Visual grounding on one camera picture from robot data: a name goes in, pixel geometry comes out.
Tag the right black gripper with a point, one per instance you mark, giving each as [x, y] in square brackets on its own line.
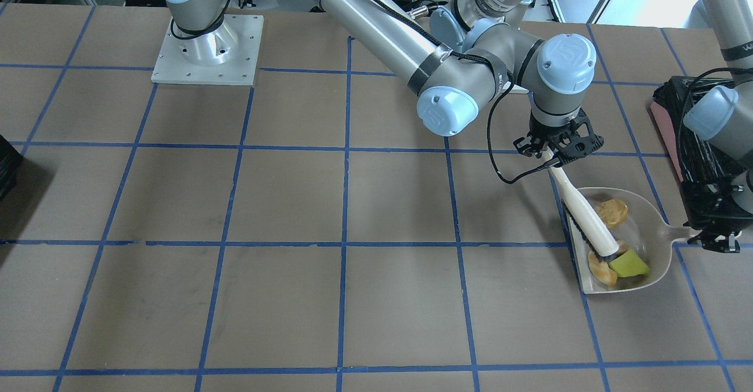
[542, 132]

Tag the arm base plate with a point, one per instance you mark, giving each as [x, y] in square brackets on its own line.
[226, 56]
[514, 89]

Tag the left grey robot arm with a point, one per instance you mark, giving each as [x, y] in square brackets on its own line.
[708, 107]

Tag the yellow green sponge block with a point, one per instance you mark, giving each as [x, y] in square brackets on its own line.
[629, 264]

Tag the golden oval bread bun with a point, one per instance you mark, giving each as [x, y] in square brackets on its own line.
[612, 212]

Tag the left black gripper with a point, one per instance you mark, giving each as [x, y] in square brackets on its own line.
[713, 192]

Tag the beige plastic dustpan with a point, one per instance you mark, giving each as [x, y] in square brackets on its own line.
[644, 231]

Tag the twisted bread roll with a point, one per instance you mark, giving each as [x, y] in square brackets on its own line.
[602, 271]

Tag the white hand brush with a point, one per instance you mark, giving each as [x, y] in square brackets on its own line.
[585, 217]

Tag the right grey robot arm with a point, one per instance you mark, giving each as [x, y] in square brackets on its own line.
[468, 57]

